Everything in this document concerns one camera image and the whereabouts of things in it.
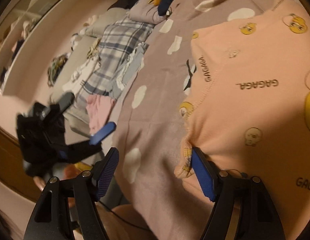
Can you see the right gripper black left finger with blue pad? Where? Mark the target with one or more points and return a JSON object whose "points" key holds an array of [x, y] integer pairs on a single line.
{"points": [[50, 218]]}

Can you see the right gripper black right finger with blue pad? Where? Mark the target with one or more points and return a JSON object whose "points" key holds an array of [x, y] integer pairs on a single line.
{"points": [[258, 217]]}

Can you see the person's left hand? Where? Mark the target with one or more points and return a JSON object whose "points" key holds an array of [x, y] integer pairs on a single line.
{"points": [[61, 171]]}

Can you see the pink small garment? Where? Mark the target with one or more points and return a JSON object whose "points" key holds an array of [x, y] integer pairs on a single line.
{"points": [[98, 108]]}

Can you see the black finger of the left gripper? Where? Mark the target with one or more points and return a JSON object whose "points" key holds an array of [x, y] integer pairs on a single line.
{"points": [[59, 107]]}

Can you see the light blue ruffled cloth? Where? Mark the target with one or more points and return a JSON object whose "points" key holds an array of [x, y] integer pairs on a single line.
{"points": [[126, 70]]}

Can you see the mauve polka dot bedspread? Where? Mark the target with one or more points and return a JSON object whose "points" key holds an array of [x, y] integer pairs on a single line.
{"points": [[151, 128]]}

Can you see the plaid blue grey pillow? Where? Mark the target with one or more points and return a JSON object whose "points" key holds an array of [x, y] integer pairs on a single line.
{"points": [[117, 43]]}

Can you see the beige pillow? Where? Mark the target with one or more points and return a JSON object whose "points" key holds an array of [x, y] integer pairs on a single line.
{"points": [[112, 15]]}

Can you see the peach cartoon print garment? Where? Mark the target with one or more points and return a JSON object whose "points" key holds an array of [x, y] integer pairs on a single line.
{"points": [[248, 109]]}

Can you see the mauve pillow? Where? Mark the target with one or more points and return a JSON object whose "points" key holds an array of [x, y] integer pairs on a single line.
{"points": [[146, 11]]}

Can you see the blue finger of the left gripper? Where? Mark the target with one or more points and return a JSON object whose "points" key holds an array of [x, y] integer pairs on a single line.
{"points": [[79, 151]]}

